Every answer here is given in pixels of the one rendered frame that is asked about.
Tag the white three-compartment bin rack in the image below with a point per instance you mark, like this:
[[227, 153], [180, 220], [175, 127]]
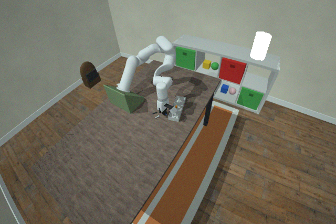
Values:
[[179, 101]]

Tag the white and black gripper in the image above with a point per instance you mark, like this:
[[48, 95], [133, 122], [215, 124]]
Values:
[[160, 106]]

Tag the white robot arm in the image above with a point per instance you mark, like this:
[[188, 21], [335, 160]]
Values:
[[162, 83]]

